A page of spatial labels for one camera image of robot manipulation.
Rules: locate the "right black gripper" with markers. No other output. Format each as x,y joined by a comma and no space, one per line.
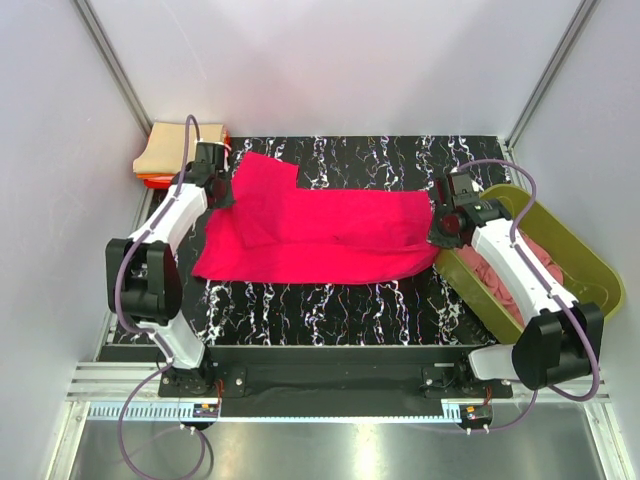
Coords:
442,236

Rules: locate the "black marble pattern mat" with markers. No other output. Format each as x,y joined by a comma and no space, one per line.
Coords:
419,310

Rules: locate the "bright pink t shirt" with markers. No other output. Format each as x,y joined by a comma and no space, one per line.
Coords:
277,232

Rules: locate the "dusty pink crumpled t shirt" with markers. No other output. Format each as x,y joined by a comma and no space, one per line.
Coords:
486,274

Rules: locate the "left aluminium frame post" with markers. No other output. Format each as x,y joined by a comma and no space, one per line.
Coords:
110,58

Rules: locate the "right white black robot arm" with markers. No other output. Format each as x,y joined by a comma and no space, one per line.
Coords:
559,347

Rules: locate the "aluminium rail front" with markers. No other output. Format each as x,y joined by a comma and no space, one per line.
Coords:
105,381

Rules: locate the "aluminium frame post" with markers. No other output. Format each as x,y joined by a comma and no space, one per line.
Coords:
563,49
110,58

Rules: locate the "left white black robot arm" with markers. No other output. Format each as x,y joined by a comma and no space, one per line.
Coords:
144,287

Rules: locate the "olive green plastic bin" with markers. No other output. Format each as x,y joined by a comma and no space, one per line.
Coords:
585,275

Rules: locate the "right aluminium frame post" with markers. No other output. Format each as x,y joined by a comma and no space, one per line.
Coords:
563,49

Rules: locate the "white slotted cable duct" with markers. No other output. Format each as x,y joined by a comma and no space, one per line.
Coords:
230,411

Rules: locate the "folded red orange t shirts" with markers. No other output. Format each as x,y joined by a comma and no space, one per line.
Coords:
155,180

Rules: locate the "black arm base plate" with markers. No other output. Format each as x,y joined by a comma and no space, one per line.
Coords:
386,368

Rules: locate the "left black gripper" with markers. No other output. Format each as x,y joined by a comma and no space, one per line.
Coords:
223,193

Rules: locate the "folded beige t shirt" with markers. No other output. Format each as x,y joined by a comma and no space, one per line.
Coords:
167,145

